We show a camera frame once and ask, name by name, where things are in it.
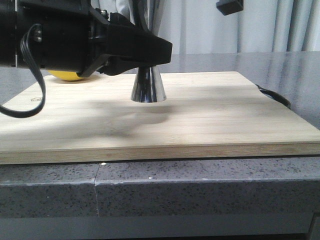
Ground steel double jigger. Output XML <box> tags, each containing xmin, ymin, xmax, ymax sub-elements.
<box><xmin>129</xmin><ymin>0</ymin><xmax>167</xmax><ymax>103</ymax></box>

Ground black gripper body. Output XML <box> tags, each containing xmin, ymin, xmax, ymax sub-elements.
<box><xmin>0</xmin><ymin>0</ymin><xmax>110</xmax><ymax>73</ymax></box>

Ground yellow lemon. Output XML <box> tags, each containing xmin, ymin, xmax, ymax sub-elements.
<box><xmin>48</xmin><ymin>70</ymin><xmax>84</xmax><ymax>82</ymax></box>

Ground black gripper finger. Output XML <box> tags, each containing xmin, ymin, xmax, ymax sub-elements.
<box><xmin>216</xmin><ymin>0</ymin><xmax>244</xmax><ymax>16</ymax></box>
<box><xmin>77</xmin><ymin>12</ymin><xmax>173</xmax><ymax>78</ymax></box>

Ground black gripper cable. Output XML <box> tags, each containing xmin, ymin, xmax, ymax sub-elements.
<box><xmin>0</xmin><ymin>23</ymin><xmax>46</xmax><ymax>119</ymax></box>

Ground black board strap handle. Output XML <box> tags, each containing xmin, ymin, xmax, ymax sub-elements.
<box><xmin>256</xmin><ymin>84</ymin><xmax>291</xmax><ymax>109</ymax></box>

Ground wooden cutting board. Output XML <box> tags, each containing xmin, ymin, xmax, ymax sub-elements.
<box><xmin>0</xmin><ymin>71</ymin><xmax>320</xmax><ymax>164</ymax></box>

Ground grey curtain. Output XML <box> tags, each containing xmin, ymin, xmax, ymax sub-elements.
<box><xmin>159</xmin><ymin>0</ymin><xmax>320</xmax><ymax>55</ymax></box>

